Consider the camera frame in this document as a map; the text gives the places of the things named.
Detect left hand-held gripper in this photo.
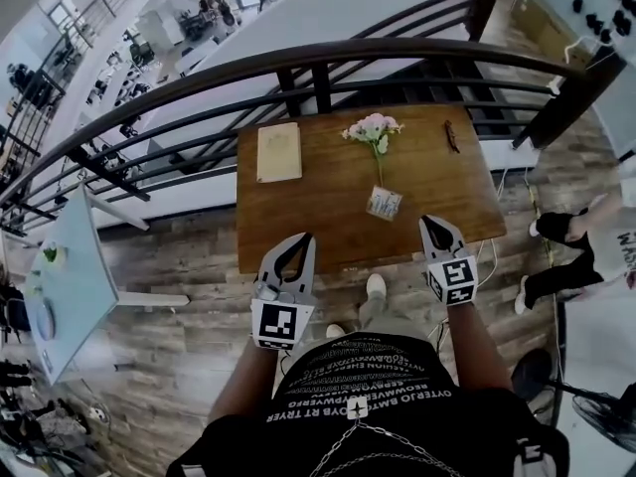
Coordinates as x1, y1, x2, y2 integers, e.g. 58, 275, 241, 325
249, 233, 318, 353

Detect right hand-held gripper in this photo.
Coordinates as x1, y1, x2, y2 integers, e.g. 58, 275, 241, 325
418, 215, 479, 308

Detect person's left forearm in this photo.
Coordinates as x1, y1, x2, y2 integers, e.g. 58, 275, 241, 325
207, 335, 299, 424

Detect person's right forearm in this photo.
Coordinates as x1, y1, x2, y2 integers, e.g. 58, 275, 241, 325
445, 299, 514, 393

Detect person's khaki trouser legs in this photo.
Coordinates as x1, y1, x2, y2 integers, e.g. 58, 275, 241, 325
356, 289, 429, 343

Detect brown glasses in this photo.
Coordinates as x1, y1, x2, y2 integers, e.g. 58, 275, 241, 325
443, 119, 461, 155

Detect beige notebook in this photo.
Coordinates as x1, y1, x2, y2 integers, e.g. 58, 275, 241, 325
255, 121, 304, 185

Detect pink flower bouquet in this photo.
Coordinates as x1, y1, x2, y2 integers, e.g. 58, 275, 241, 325
341, 112, 406, 188

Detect person's black printed shirt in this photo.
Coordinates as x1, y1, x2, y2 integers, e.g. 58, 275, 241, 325
166, 332, 571, 477

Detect dark metal railing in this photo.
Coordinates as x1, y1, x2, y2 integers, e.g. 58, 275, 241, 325
0, 0, 628, 238

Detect glass side table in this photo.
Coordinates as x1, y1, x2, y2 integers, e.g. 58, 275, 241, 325
22, 184, 121, 388

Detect black floor fan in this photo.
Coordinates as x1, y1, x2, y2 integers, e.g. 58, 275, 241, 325
510, 347, 636, 450

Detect small green plant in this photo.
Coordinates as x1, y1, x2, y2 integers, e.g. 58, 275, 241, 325
41, 242, 70, 269

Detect round plate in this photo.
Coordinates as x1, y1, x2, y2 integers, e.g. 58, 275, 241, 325
35, 297, 57, 341

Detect group of black objects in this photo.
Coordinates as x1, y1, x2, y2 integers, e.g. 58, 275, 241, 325
569, 0, 636, 45

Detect white cable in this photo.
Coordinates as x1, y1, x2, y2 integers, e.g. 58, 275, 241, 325
494, 166, 510, 211

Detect silver chain necklace with pendant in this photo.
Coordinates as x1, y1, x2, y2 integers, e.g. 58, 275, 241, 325
306, 395, 464, 477

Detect grey shoulder strap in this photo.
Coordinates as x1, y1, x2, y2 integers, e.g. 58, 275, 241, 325
510, 434, 558, 477

